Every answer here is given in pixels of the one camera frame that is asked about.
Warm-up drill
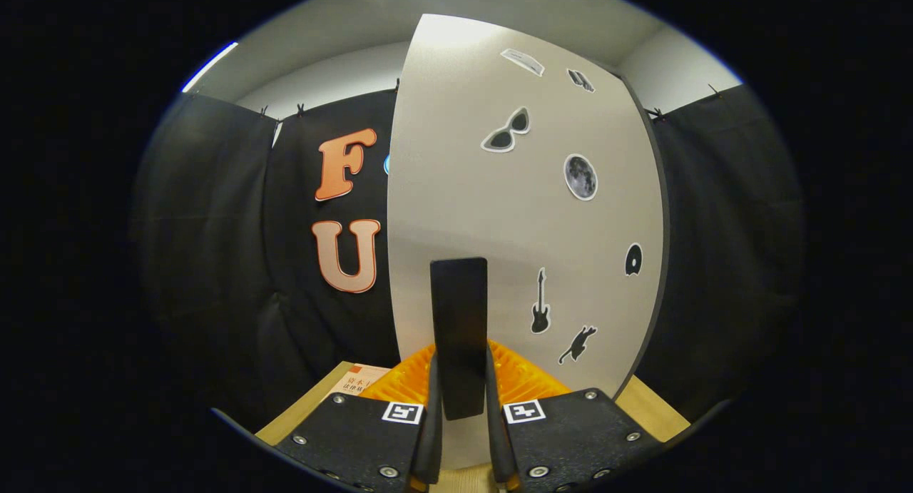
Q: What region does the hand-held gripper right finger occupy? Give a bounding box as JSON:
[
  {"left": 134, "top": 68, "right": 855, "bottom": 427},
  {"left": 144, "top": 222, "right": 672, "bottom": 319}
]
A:
[{"left": 485, "top": 340, "right": 664, "bottom": 493}]

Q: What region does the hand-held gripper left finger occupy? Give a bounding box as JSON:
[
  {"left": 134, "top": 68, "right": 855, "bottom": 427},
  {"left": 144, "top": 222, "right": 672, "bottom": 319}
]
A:
[{"left": 275, "top": 343, "right": 443, "bottom": 493}]

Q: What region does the black door handle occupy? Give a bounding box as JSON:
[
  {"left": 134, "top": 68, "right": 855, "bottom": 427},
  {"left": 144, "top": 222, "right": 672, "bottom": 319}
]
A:
[{"left": 430, "top": 258, "right": 489, "bottom": 421}]

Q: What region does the black backdrop cloth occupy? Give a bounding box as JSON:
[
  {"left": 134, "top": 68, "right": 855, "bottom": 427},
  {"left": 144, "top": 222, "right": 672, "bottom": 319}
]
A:
[{"left": 128, "top": 83, "right": 807, "bottom": 437}]

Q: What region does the ceiling light strip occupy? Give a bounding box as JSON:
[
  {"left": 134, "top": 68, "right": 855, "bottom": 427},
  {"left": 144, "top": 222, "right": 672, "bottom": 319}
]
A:
[{"left": 180, "top": 41, "right": 240, "bottom": 94}]

